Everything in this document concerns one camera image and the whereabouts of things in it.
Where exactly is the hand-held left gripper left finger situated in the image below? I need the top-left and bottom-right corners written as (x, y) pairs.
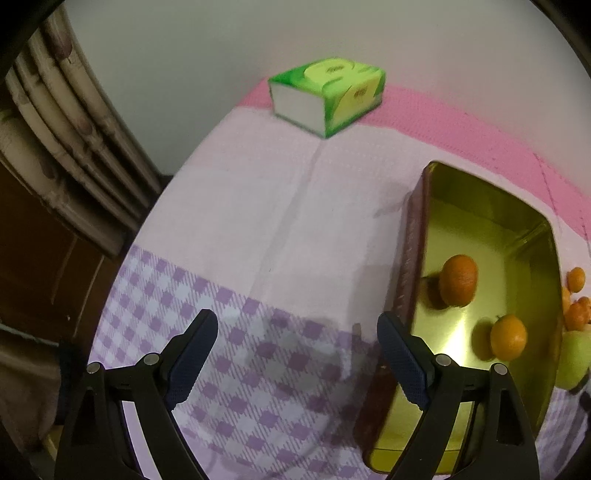
top-left (54, 309), bottom-right (219, 480)

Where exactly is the green tissue pack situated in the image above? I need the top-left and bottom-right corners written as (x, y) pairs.
top-left (269, 58), bottom-right (387, 139)

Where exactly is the rectangular gold metal tin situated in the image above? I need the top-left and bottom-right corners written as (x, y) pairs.
top-left (353, 161), bottom-right (565, 475)

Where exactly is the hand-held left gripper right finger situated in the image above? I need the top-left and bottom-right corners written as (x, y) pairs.
top-left (377, 311), bottom-right (541, 480)

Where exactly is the beige patterned curtain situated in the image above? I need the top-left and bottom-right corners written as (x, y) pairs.
top-left (0, 7), bottom-right (163, 259)

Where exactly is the pale yellow-green round fruit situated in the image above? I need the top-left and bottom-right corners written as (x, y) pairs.
top-left (554, 329), bottom-right (591, 389)

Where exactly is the brown wooden cabinet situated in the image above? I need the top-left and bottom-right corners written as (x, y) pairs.
top-left (0, 159), bottom-right (122, 352)

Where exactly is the pink purple checked tablecloth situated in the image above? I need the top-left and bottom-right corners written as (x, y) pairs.
top-left (88, 76), bottom-right (591, 480)

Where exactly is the dark cloth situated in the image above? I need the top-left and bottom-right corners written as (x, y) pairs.
top-left (0, 323), bottom-right (90, 462)

